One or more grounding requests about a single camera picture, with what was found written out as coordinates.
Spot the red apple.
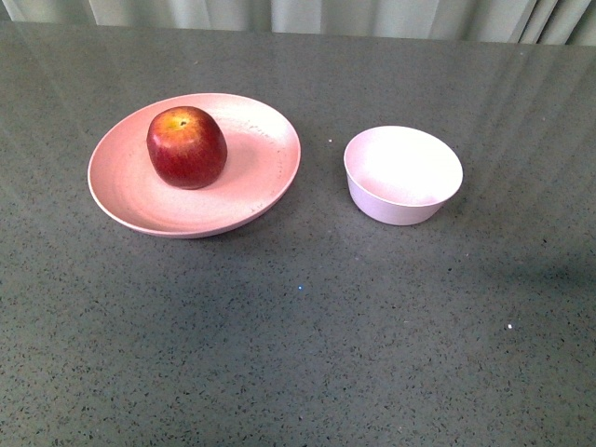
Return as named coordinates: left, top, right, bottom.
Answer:
left=146, top=106, right=228, bottom=190

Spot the pink plate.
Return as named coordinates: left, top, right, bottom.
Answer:
left=88, top=93, right=301, bottom=238

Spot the light pink bowl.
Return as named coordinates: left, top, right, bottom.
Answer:
left=344, top=126, right=464, bottom=225

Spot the white curtain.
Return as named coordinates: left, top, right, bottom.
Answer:
left=1, top=0, right=595, bottom=46

